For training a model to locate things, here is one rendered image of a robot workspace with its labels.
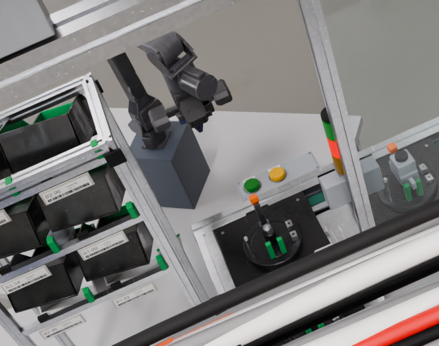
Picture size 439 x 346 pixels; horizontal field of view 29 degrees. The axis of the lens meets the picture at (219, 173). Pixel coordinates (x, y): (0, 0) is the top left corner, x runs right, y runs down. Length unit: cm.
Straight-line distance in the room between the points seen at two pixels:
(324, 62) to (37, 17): 76
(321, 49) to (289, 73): 244
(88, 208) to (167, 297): 67
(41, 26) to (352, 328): 52
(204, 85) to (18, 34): 98
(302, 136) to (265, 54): 169
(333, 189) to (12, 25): 104
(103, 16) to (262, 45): 328
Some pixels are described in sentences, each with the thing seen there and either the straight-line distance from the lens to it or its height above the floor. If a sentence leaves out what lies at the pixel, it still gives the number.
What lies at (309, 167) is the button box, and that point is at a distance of 218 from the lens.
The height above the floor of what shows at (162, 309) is 86.
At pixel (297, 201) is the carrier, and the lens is 210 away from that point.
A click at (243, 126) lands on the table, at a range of 248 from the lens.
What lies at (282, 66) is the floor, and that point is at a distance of 396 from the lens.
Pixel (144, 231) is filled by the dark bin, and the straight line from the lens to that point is 170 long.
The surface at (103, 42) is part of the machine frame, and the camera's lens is 86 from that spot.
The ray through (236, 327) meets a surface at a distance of 42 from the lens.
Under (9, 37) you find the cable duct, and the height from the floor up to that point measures 212.
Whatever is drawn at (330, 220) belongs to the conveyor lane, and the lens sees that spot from 212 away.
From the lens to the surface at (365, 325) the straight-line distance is 40.
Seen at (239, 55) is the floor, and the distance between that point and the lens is 410.
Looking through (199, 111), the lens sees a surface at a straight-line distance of 186.
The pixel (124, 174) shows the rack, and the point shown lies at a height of 158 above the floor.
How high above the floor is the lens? 256
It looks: 45 degrees down
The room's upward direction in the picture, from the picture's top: 23 degrees counter-clockwise
